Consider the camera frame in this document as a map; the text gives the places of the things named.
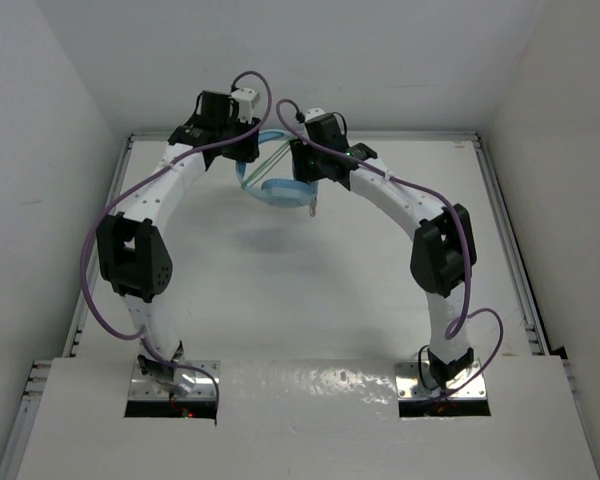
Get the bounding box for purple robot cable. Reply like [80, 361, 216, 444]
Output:
[80, 70, 274, 396]
[275, 99, 504, 401]

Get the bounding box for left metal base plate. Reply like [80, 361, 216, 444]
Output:
[128, 361, 217, 401]

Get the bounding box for metal base plate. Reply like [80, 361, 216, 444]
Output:
[128, 361, 217, 401]
[394, 360, 488, 402]

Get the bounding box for light blue headphones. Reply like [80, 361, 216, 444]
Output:
[235, 129, 318, 217]

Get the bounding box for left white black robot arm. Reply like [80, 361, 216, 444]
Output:
[96, 87, 260, 383]

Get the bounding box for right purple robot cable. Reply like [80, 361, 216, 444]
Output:
[275, 99, 504, 401]

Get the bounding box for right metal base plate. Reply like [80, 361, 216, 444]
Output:
[394, 360, 488, 402]

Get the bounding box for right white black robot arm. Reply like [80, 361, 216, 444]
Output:
[292, 108, 477, 390]

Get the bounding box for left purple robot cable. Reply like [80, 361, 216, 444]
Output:
[80, 70, 274, 396]

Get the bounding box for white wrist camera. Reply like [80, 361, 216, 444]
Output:
[303, 107, 326, 123]
[230, 87, 260, 123]

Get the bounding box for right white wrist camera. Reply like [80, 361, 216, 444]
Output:
[303, 107, 326, 123]

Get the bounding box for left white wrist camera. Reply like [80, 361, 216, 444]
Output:
[230, 87, 260, 123]

